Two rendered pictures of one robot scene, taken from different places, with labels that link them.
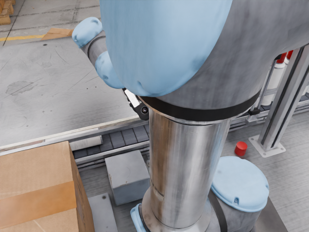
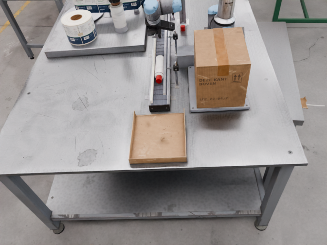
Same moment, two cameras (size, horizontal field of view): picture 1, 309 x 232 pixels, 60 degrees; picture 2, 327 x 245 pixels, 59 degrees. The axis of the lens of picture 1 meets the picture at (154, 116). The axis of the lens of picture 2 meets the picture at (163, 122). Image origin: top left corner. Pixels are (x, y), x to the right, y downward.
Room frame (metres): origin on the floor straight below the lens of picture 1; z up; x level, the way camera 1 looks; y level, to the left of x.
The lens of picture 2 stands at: (-0.04, 1.44, 1.93)
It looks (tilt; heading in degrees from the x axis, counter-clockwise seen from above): 49 degrees down; 296
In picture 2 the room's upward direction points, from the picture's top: 8 degrees counter-clockwise
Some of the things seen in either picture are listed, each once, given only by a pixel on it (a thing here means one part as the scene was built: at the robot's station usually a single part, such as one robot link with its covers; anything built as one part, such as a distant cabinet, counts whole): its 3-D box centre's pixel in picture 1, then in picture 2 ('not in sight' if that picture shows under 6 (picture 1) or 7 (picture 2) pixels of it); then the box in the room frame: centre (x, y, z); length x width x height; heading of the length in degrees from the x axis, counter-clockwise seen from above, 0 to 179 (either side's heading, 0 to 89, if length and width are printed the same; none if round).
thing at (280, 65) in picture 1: (271, 78); not in sight; (0.73, -0.39, 0.98); 0.05 x 0.05 x 0.20
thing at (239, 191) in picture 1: (231, 194); (217, 17); (0.28, -0.15, 1.02); 0.13 x 0.12 x 0.14; 116
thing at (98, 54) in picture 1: (120, 60); (170, 4); (0.49, 0.07, 1.20); 0.11 x 0.11 x 0.08; 26
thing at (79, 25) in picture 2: not in sight; (79, 27); (1.17, 0.02, 0.95); 0.20 x 0.20 x 0.14
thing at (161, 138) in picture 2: not in sight; (158, 134); (0.38, 0.66, 0.85); 0.30 x 0.26 x 0.04; 109
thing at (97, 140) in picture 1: (66, 143); (159, 69); (0.51, 0.26, 0.91); 0.20 x 0.05 x 0.05; 108
